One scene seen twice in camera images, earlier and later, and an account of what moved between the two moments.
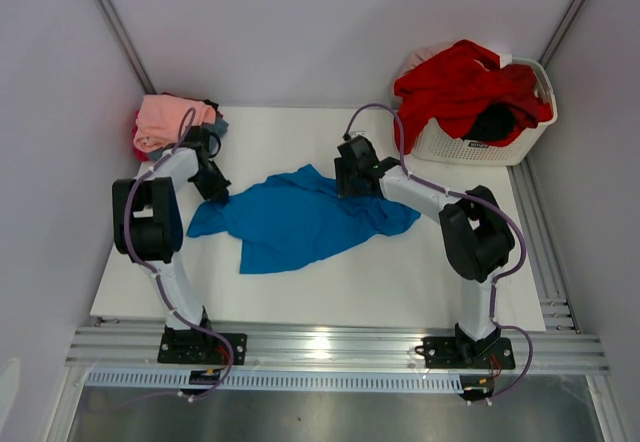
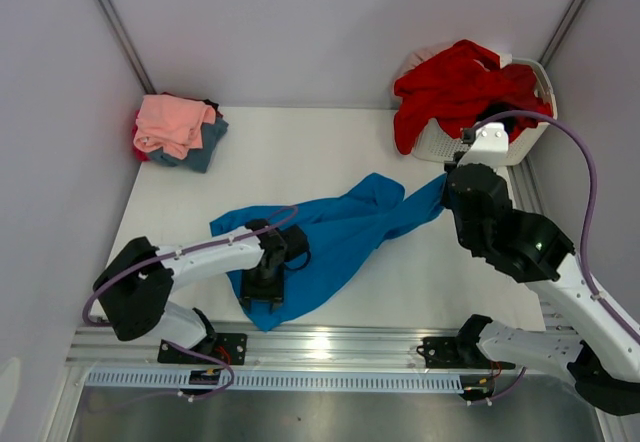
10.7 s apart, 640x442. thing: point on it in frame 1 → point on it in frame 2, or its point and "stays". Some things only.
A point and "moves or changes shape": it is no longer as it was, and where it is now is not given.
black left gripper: x=219 y=192 → x=273 y=294
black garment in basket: x=495 y=122 stays
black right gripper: x=343 y=187 → x=446 y=194
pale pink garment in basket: x=422 y=54 stays
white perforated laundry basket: x=430 y=144 stays
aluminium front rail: x=334 y=350 stays
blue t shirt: x=274 y=219 moves or changes shape
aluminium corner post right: x=571 y=13 stays
